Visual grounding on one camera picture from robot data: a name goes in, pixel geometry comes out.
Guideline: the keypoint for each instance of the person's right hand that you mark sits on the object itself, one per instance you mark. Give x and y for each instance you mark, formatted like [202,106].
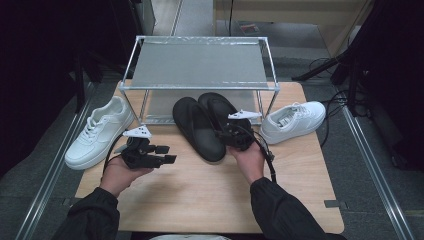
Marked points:
[251,163]

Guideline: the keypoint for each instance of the small red floor item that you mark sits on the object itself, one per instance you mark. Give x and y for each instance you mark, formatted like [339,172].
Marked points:
[250,29]

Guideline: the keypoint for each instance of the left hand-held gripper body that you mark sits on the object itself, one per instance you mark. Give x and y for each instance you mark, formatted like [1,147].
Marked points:
[138,156]

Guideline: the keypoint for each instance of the white lace-up sneaker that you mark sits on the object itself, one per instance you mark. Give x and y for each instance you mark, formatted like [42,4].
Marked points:
[296,121]
[96,136]

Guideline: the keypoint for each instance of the light wooden cabinet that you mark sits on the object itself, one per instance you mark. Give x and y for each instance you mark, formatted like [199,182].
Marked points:
[283,13]

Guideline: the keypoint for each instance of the person's left hand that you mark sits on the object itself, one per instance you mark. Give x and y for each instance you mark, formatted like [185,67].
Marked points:
[118,178]

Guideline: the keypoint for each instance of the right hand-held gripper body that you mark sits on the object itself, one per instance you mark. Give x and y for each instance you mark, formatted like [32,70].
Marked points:
[238,136]

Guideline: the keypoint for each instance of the black curtain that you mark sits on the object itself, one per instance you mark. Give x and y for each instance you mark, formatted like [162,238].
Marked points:
[36,66]
[396,66]

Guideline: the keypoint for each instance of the black slipper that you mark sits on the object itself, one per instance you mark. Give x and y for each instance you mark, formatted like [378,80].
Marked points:
[216,106]
[198,133]

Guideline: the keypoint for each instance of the metal shoe rack grey shelves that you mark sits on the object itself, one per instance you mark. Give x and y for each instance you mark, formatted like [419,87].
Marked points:
[200,63]

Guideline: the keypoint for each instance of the black metal stand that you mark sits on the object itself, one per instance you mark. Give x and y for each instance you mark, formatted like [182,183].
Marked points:
[320,68]

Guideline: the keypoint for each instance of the metal floor rail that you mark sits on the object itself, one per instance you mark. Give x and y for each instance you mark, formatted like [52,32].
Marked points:
[376,170]
[53,170]

